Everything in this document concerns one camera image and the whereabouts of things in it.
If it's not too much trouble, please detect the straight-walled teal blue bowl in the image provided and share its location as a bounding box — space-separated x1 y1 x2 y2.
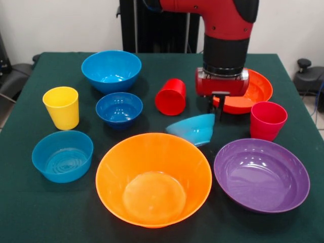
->
31 130 94 184

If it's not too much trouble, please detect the small light blue bowl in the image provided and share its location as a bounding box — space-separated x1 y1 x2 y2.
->
165 113 216 147

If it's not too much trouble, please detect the shallow red-orange bowl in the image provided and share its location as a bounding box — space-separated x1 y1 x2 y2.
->
212 68 273 115

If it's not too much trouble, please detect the yellow cup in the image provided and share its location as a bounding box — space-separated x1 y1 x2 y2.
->
42 86 80 131

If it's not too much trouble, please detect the red cup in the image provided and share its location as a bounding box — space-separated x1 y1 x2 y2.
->
154 78 187 116

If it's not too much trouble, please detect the blue cable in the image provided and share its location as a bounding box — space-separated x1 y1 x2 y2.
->
313 82 324 118

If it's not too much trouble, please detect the large orange bowl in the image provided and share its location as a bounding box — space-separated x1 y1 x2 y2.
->
95 132 213 229

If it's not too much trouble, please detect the pink-red cup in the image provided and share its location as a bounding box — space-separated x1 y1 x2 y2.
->
250 101 289 142

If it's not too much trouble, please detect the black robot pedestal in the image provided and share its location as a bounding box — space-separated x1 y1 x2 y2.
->
116 0 206 54

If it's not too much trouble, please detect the shallow purple bowl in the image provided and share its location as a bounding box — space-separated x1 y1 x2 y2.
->
214 138 311 214

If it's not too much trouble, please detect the small dark blue bowl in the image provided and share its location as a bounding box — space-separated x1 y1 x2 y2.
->
95 92 144 131

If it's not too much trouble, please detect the large blue bowl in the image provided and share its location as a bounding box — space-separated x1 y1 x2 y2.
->
81 50 142 95

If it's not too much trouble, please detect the black chair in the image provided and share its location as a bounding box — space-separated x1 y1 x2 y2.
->
0 63 33 102

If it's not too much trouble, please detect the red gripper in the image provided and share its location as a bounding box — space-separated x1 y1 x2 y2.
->
194 67 250 121

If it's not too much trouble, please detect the black base with knob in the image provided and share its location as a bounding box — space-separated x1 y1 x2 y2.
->
293 58 324 96

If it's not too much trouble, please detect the dark green tablecloth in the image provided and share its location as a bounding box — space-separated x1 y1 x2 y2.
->
0 52 324 243

